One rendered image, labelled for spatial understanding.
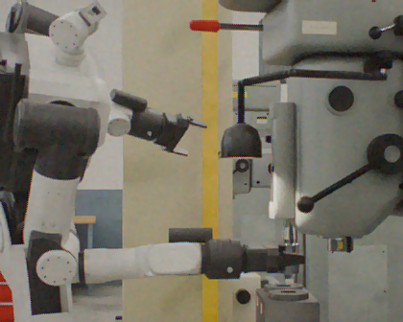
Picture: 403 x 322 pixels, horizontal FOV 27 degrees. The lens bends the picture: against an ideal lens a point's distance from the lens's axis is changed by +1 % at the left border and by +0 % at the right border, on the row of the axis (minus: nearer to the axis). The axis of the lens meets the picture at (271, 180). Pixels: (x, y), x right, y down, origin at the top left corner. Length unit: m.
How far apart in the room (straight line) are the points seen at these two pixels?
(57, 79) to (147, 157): 1.44
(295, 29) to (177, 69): 1.84
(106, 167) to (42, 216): 8.76
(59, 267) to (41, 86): 0.37
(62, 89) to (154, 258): 0.39
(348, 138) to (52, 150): 0.58
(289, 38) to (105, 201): 9.12
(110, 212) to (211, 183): 7.29
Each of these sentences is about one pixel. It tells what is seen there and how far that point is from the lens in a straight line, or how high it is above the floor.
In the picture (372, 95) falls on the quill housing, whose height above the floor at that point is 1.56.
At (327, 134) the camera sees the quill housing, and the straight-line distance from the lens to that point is 1.41.
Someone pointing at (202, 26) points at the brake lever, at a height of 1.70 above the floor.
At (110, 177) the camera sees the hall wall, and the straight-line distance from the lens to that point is 10.45.
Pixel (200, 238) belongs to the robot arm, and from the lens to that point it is 1.78.
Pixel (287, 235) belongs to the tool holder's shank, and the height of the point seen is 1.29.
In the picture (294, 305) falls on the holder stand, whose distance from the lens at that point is 1.77.
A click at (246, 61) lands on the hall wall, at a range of 10.72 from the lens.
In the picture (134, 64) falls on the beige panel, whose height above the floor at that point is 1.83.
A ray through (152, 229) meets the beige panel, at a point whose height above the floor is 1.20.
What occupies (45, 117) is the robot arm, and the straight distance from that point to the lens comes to 1.63.
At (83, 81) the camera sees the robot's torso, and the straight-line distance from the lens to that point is 1.78.
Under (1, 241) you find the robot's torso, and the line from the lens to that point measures 1.97.
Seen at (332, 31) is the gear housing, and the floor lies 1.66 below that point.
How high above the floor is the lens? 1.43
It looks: 1 degrees down
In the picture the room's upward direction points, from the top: straight up
